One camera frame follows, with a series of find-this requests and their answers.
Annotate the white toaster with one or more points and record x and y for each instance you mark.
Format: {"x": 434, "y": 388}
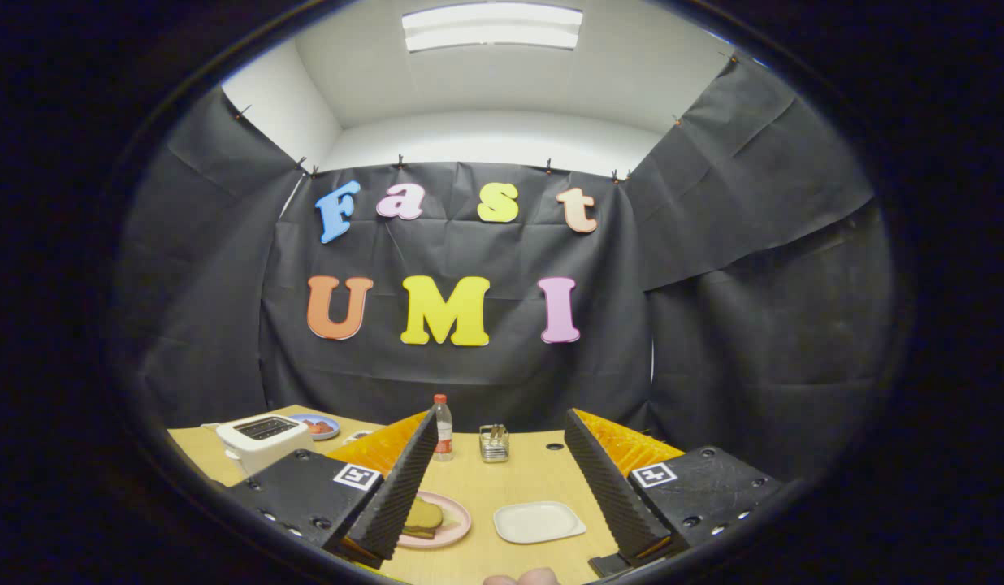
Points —
{"x": 262, "y": 443}

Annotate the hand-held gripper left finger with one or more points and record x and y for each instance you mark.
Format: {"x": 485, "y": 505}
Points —
{"x": 400, "y": 487}

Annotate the black backdrop cloth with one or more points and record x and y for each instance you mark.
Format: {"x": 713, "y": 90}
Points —
{"x": 754, "y": 341}

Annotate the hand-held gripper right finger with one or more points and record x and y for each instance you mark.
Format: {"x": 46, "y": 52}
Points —
{"x": 608, "y": 487}

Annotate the brown bread slice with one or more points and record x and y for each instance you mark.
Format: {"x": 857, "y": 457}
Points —
{"x": 427, "y": 513}

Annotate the clear plastic water bottle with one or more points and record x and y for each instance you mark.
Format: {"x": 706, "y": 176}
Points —
{"x": 443, "y": 431}

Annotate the pink round plate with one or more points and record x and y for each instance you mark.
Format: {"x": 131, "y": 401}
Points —
{"x": 457, "y": 520}

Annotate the blue round plate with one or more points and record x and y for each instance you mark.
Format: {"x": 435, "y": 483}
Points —
{"x": 327, "y": 429}

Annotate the ceiling light panel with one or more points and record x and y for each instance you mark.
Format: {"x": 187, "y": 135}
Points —
{"x": 492, "y": 26}

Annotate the white divided condiment tray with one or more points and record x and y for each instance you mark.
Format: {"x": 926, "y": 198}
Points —
{"x": 357, "y": 436}

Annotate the white square plate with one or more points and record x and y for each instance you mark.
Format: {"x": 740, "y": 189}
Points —
{"x": 539, "y": 522}

